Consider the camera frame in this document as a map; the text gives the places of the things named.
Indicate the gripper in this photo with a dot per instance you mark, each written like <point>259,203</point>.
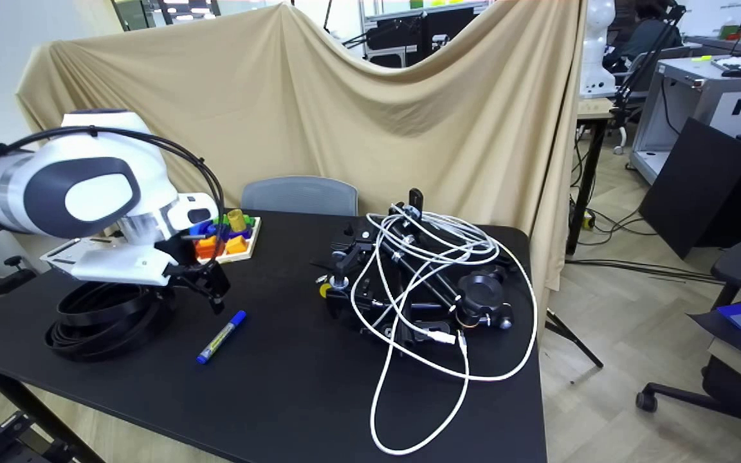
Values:
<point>198,275</point>

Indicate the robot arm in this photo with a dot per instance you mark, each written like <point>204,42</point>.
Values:
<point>55,186</point>

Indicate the blue marker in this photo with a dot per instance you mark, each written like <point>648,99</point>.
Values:
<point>221,337</point>

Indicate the wooden tray of coloured blocks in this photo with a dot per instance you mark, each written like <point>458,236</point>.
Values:
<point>237,244</point>

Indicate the grey chair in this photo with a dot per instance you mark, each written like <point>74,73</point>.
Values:
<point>300,196</point>

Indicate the beige cloth backdrop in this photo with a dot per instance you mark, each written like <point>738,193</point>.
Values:
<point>345,116</point>

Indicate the stand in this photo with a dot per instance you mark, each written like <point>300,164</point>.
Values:
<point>573,337</point>

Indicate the wooden table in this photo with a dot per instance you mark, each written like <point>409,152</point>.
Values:
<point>592,112</point>

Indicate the white humanoid robot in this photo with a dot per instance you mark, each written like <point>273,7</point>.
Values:
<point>597,45</point>

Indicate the black panel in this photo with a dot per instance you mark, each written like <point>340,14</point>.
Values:
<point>695,186</point>

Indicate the person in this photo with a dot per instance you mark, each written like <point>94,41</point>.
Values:
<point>647,35</point>

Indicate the grey metal cabinet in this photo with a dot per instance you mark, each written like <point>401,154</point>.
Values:
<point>686,90</point>

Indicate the black office chair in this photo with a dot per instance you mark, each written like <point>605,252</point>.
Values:
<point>740,263</point>

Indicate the heap of black camera mounts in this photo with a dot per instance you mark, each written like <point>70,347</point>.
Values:
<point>473,299</point>

